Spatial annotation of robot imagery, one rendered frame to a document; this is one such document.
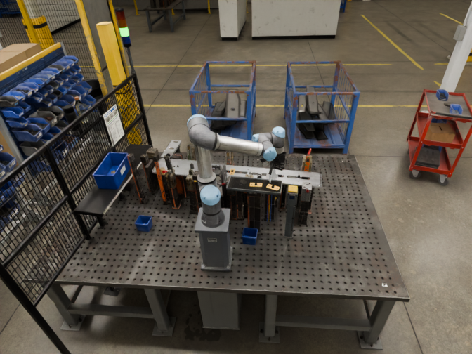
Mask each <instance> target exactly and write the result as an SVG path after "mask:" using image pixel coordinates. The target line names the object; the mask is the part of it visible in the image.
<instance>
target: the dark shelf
mask: <svg viewBox="0 0 472 354"><path fill-rule="evenodd" d="M149 148H153V147H152V145H137V144H130V145H129V146H128V147H127V149H125V151H124V152H125V153H128V154H133V155H134V158H135V162H136V166H137V169H138V167H139V166H140V165H141V164H142V162H141V160H140V156H141V155H142V154H147V153H146V152H147V151H148V149H149ZM132 176H133V175H132V172H131V169H129V172H128V173H127V175H126V177H125V178H124V180H123V181H122V184H121V185H120V186H119V189H99V188H98V186H97V184H96V185H95V186H94V187H93V188H92V190H91V191H90V192H89V193H88V194H87V196H85V198H84V199H83V200H82V201H81V203H80V204H79V205H78V206H77V208H76V209H75V210H74V213H75V214H83V215H89V216H100V217H103V216H104V215H105V213H106V212H107V210H108V209H109V208H110V206H111V205H112V203H113V202H114V201H115V200H116V198H117V197H118V195H119V193H120V192H121V191H122V190H123V189H124V187H125V186H126V184H127V183H128V182H129V180H130V179H131V177H132Z"/></svg>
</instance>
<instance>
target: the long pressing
mask: <svg viewBox="0 0 472 354"><path fill-rule="evenodd" d="M170 160H171V164H172V167H173V169H175V176H185V177H187V175H188V171H189V169H190V164H191V163H193V164H194V169H193V171H194V172H195V171H198V167H197V161H195V160H186V159H170ZM158 162H159V168H161V167H164V168H165V170H167V166H166V162H165V159H164V158H161V159H159V161H158ZM177 165H178V167H177ZM174 166H175V167H174ZM231 169H235V171H241V172H247V174H249V173H257V174H259V173H260V174H262V173H266V174H267V173H269V170H270V169H267V168H258V167H249V166H233V165H226V171H230V170H231ZM152 173H155V174H157V172H156V168H155V167H154V168H153V170H152ZM276 174H277V175H283V177H278V178H277V180H281V181H282V184H283V185H294V186H301V187H302V182H311V183H312V188H321V187H322V174H320V173H316V172H307V171H291V170H282V171H280V170H278V169H276ZM245 175H246V174H242V173H234V175H230V174H229V173H227V178H228V176H241V177H245ZM298 175H300V178H297V177H298ZM287 176H296V178H287ZM301 177H306V178H310V180H306V179H301Z"/></svg>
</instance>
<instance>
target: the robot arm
mask: <svg viewBox="0 0 472 354"><path fill-rule="evenodd" d="M187 127H188V133H189V138H190V142H191V143H193V144H194V149H195V155H196V160H197V167H198V171H199V175H198V176H197V180H198V186H199V191H200V197H201V201H202V215H201V222H202V224H203V225H204V226H206V227H208V228H216V227H218V226H220V225H222V224H223V222H224V221H225V214H224V213H223V211H222V209H221V194H220V191H219V189H218V186H217V182H216V174H215V173H214V172H213V170H212V165H211V156H210V151H209V150H216V149H218V150H226V151H231V152H238V153H243V154H248V155H256V156H260V157H261V158H260V161H261V162H266V161H271V164H270V170H269V181H270V182H271V178H278V175H277V174H276V169H278V170H280V171H282V170H283V167H285V165H287V158H285V155H286V153H287V152H285V151H284V138H285V130H284V129H283V128H282V127H275V128H274V129H273V131H272V132H270V133H259V134H255V135H253V137H252V141H250V140H242V139H239V138H231V137H227V136H220V135H218V134H217V133H215V132H212V131H210V129H209V125H208V121H207V119H206V117H204V116H203V115H200V114H195V115H193V116H191V117H190V118H189V120H188V122H187ZM274 167H275V168H276V169H274Z"/></svg>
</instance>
